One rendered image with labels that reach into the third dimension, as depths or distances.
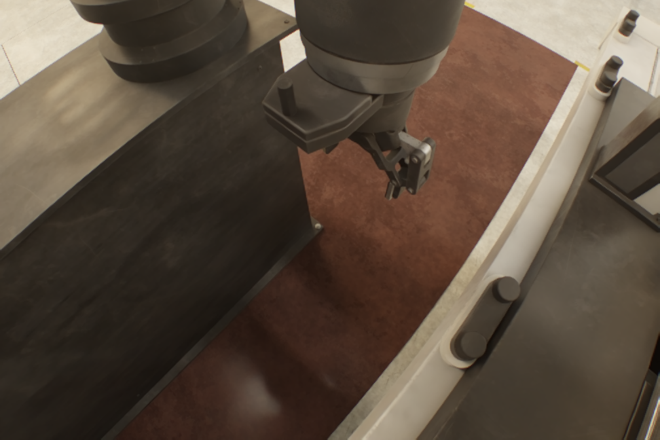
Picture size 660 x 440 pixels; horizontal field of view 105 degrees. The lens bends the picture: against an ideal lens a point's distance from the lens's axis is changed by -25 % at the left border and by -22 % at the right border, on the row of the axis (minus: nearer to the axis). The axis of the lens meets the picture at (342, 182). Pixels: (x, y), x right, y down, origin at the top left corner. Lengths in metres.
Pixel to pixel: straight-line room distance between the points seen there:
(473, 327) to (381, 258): 0.92
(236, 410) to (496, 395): 1.02
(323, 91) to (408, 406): 0.31
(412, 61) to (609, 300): 0.36
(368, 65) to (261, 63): 0.41
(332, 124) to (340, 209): 1.14
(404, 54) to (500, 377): 0.31
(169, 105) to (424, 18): 0.37
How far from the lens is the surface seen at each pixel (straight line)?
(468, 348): 0.35
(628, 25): 0.97
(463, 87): 1.89
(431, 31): 0.19
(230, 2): 0.56
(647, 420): 0.45
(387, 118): 0.25
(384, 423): 0.38
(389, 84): 0.21
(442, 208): 1.39
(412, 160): 0.28
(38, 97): 0.67
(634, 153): 0.48
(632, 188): 0.51
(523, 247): 0.45
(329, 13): 0.18
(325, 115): 0.20
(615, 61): 0.78
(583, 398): 0.42
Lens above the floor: 1.21
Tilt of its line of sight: 61 degrees down
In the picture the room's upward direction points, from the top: 1 degrees clockwise
